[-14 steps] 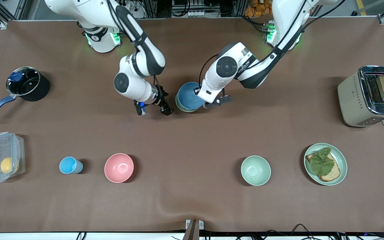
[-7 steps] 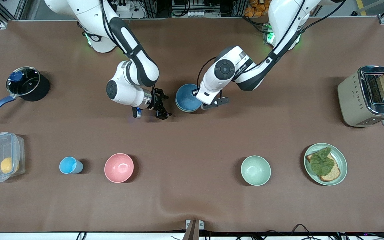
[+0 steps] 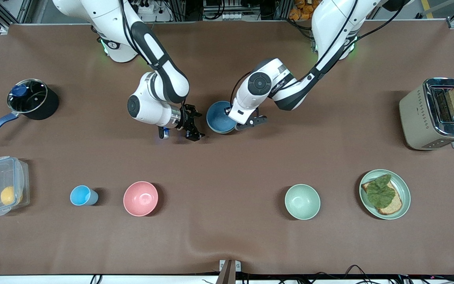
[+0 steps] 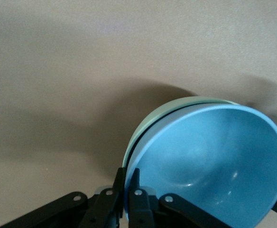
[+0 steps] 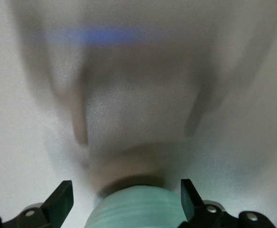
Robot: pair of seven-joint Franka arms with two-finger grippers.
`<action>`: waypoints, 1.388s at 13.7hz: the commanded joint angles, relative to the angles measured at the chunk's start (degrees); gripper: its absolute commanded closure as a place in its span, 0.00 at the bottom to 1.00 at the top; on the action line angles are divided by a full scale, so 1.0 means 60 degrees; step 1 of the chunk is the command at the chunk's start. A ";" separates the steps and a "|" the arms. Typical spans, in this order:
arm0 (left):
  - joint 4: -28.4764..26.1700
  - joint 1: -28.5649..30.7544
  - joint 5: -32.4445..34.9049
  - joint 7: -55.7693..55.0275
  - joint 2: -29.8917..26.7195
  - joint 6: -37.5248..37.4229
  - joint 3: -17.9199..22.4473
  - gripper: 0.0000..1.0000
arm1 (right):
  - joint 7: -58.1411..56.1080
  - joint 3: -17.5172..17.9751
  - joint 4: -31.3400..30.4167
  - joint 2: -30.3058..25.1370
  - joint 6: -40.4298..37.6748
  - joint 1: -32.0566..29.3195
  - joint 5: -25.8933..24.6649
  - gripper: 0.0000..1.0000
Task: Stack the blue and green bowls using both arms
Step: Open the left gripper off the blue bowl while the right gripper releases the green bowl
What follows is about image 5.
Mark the small green bowl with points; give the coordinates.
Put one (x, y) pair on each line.
(136, 209)

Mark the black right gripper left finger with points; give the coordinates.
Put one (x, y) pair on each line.
(58, 204)

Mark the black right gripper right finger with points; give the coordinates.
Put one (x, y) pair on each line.
(193, 206)

